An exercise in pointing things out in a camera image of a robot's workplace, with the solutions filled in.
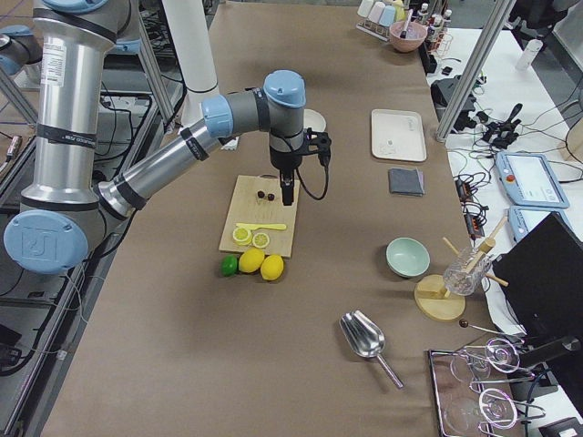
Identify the aluminium frame post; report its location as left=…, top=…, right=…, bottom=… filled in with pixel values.
left=435, top=0, right=516, bottom=143

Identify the wooden cup stand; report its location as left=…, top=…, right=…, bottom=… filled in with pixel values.
left=414, top=216, right=508, bottom=321

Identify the white bottle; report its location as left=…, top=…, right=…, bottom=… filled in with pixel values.
left=515, top=39, right=544, bottom=71

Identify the black monitor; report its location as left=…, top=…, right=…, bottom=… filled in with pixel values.
left=492, top=212, right=583, bottom=347

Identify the lemon slice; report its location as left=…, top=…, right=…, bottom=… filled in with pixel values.
left=231, top=227, right=253, bottom=246
left=251, top=232, right=271, bottom=249

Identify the blue teach pendant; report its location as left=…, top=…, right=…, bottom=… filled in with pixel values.
left=495, top=152, right=570, bottom=209
left=507, top=205, right=570, bottom=242

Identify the grey folded cloth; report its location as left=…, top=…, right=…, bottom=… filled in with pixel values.
left=388, top=168, right=424, bottom=197

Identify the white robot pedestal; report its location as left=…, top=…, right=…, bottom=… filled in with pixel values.
left=162, top=0, right=218, bottom=94

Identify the black framed wooden tray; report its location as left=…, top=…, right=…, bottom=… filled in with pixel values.
left=427, top=350, right=519, bottom=436

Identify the pink bowl with ice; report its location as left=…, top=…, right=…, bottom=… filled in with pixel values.
left=389, top=21, right=427, bottom=53

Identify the cream rectangular tray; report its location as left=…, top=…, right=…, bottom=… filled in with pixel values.
left=371, top=109, right=427, bottom=162

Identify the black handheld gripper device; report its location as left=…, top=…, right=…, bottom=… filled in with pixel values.
left=476, top=103, right=523, bottom=149

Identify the yellow plastic knife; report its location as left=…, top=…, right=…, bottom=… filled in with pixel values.
left=235, top=222, right=287, bottom=230

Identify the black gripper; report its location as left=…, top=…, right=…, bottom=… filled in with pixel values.
left=269, top=128, right=331, bottom=207

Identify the round white plate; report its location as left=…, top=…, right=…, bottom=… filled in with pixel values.
left=303, top=108, right=326, bottom=132

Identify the mint green bowl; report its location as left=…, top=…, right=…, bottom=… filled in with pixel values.
left=385, top=238, right=430, bottom=278

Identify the bamboo cutting board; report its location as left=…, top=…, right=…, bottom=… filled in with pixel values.
left=219, top=175, right=300, bottom=259

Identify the clear glass cup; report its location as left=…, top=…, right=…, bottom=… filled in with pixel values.
left=443, top=247, right=492, bottom=296

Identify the steel ice scoop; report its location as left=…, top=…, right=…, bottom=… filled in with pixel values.
left=339, top=310, right=404, bottom=390

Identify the green lime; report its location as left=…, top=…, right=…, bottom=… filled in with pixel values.
left=220, top=254, right=239, bottom=277

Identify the white cup rack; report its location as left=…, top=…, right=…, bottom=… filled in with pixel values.
left=356, top=0, right=405, bottom=41

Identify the whole yellow lemon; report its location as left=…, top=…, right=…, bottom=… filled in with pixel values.
left=238, top=248, right=265, bottom=273
left=261, top=254, right=284, bottom=281

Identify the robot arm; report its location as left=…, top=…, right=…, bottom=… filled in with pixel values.
left=4, top=1, right=331, bottom=274
left=1, top=25, right=43, bottom=83

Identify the wire glass holder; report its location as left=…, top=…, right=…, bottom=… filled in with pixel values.
left=450, top=337, right=547, bottom=436

